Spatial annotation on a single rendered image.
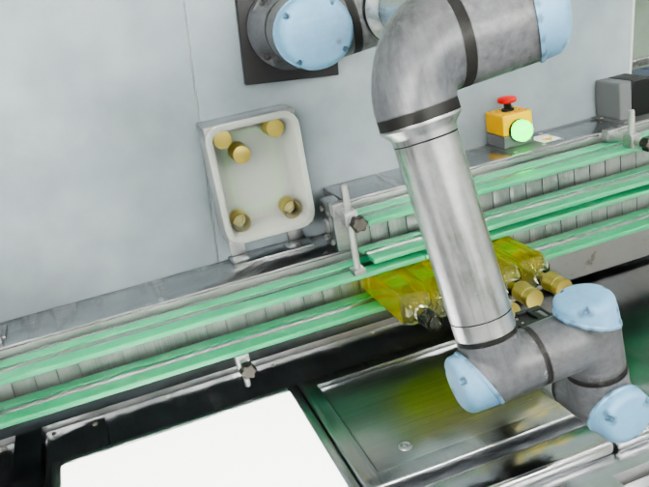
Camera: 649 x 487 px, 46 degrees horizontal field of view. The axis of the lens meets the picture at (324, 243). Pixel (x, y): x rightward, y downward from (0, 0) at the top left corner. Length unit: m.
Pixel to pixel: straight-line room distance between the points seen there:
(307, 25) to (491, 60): 0.43
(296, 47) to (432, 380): 0.60
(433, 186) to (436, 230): 0.05
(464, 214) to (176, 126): 0.72
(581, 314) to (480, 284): 0.13
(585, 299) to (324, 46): 0.56
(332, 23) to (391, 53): 0.39
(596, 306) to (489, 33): 0.34
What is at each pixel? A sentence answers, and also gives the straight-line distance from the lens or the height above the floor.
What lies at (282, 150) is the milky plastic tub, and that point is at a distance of 1.47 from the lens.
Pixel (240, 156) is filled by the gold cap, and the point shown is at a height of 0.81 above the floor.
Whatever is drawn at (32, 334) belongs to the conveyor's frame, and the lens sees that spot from 1.42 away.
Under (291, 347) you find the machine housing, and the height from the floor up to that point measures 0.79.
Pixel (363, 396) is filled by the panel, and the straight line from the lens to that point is 1.33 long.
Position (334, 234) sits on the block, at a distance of 1.42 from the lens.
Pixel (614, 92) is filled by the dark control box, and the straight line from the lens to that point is 1.75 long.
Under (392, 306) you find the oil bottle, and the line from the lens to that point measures 1.34.
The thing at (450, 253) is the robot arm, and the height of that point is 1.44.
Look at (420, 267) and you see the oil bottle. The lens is 1.40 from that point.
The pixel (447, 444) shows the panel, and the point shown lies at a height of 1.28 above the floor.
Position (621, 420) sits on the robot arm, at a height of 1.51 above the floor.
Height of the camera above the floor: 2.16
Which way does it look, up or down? 65 degrees down
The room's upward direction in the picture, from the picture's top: 131 degrees clockwise
